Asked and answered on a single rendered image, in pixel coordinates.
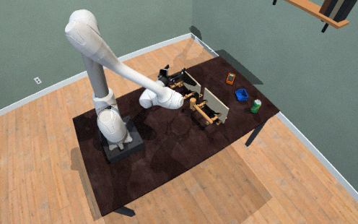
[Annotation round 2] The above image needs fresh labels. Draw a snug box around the blue plastic bin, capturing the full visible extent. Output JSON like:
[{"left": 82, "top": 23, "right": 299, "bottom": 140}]
[{"left": 235, "top": 89, "right": 248, "bottom": 101}]

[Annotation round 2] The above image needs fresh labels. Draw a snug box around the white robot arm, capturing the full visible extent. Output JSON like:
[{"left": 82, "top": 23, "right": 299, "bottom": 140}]
[{"left": 65, "top": 9, "right": 184, "bottom": 151}]

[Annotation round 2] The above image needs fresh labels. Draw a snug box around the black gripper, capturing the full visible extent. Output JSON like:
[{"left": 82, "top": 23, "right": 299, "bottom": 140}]
[{"left": 158, "top": 64, "right": 185, "bottom": 87}]

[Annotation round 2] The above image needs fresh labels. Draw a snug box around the green and yellow drink can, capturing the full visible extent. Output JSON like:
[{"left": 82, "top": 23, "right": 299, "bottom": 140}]
[{"left": 250, "top": 100, "right": 261, "bottom": 113}]

